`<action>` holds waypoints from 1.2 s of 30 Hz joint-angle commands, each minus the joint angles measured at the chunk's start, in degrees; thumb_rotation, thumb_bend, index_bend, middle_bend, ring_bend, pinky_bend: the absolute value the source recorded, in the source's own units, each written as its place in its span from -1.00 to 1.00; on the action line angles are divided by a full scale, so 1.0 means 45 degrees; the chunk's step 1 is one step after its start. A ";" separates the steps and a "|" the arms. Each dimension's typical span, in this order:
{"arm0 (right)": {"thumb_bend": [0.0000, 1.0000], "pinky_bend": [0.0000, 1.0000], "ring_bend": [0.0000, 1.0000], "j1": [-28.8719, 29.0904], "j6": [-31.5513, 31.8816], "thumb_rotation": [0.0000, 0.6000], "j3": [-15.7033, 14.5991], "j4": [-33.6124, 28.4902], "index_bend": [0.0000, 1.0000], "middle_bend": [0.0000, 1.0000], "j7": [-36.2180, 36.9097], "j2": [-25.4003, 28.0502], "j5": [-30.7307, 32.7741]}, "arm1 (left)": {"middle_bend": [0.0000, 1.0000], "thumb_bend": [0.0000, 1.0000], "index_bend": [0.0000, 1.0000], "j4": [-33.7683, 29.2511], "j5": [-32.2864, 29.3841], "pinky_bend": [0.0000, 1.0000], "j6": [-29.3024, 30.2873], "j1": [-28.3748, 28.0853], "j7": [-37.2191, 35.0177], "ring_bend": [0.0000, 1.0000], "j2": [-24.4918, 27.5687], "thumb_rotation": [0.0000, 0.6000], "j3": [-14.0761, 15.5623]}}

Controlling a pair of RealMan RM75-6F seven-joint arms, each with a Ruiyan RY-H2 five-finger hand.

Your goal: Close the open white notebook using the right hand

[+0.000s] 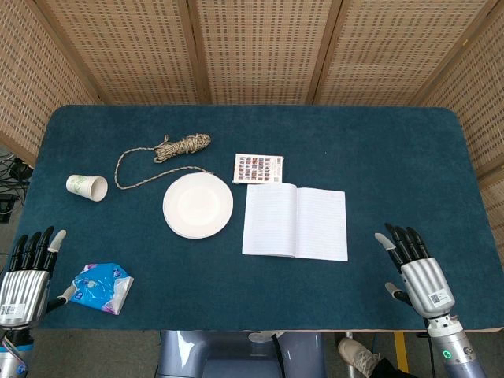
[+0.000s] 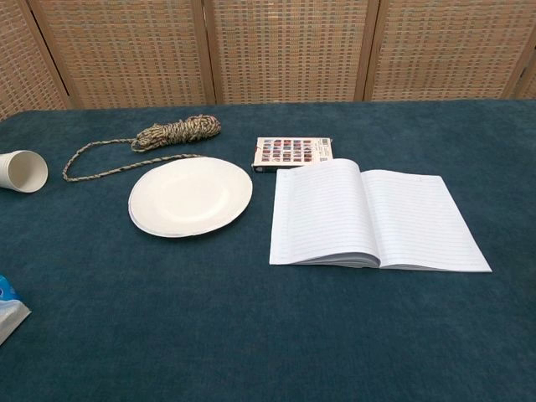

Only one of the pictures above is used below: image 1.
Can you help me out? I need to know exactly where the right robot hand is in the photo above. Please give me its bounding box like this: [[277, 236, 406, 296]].
[[374, 223, 456, 319]]

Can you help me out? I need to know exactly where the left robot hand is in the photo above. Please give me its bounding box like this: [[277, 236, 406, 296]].
[[0, 226, 76, 328]]

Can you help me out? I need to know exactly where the lined notebook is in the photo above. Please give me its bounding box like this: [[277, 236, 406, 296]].
[[241, 183, 349, 262]]

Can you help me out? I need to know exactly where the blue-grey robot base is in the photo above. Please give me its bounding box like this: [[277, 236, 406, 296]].
[[155, 329, 328, 378]]

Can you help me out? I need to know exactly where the yellow floor tape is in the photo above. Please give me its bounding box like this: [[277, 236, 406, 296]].
[[394, 331, 410, 373]]

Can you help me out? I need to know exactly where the blue tissue pack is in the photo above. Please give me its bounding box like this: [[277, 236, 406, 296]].
[[69, 262, 135, 316]]

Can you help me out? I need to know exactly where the white sneaker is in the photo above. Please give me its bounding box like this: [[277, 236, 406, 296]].
[[337, 337, 382, 378]]

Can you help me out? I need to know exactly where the white paper cup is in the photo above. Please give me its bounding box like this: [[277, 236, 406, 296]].
[[65, 174, 109, 202]]

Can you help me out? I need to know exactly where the teal table cloth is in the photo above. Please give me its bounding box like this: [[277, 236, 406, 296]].
[[11, 104, 500, 332]]

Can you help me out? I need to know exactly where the white paper plate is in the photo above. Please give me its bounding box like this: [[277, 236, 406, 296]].
[[162, 173, 235, 240]]

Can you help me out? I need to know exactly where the small box with picture grid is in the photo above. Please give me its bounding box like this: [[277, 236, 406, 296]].
[[232, 153, 284, 184]]

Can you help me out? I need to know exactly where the woven folding screen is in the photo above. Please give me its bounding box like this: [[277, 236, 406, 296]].
[[0, 0, 504, 253]]

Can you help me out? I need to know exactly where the black cables bundle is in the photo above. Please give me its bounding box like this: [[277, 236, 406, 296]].
[[0, 151, 35, 216]]

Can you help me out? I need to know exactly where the coiled camouflage rope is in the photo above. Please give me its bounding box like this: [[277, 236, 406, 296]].
[[114, 133, 213, 191]]

